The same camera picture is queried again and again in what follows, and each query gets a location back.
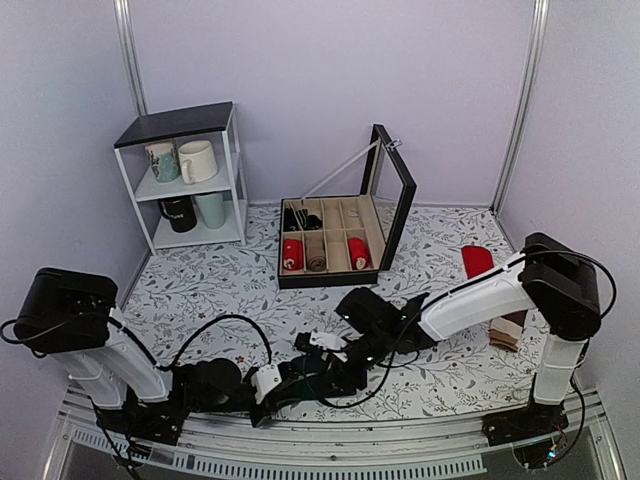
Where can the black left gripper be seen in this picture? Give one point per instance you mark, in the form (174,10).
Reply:
(267,412)

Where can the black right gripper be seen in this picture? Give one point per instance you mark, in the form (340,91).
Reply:
(345,376)

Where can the dark green sock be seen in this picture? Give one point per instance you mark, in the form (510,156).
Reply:
(313,384)

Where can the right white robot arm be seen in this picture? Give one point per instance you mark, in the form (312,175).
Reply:
(545,276)

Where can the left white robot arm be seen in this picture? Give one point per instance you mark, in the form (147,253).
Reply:
(73,317)

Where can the black socks in box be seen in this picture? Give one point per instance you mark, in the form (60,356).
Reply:
(299,216)

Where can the floral tablecloth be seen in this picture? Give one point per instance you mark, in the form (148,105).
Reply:
(206,302)

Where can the rolled tan sock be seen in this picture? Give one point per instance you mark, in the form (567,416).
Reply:
(315,254)

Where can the rolled red sock right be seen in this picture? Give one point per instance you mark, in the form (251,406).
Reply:
(359,253)

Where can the rolled red sock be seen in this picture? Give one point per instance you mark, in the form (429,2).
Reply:
(292,255)
(359,253)

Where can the rolled red sock left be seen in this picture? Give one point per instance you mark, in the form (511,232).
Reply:
(292,255)

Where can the black compartment storage box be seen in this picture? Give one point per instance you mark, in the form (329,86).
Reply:
(376,213)

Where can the beige and brown sock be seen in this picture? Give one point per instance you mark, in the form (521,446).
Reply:
(506,331)

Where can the red folded sock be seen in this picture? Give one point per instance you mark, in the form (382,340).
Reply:
(477,260)

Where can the pale green tumbler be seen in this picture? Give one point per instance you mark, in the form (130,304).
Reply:
(211,207)

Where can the black mug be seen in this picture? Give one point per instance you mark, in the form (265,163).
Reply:
(180,213)

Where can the white shelf with black top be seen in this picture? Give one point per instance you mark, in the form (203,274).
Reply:
(216,123)

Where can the white ceramic mug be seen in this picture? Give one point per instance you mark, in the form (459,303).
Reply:
(197,161)

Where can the patterned teal mug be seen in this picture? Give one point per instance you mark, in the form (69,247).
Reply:
(163,160)

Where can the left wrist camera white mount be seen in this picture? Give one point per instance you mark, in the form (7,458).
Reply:
(265,380)

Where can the aluminium front rail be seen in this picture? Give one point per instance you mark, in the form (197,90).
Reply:
(222,447)

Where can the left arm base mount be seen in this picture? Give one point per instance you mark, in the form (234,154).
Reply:
(157,422)

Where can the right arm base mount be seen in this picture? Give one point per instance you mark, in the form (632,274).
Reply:
(531,421)

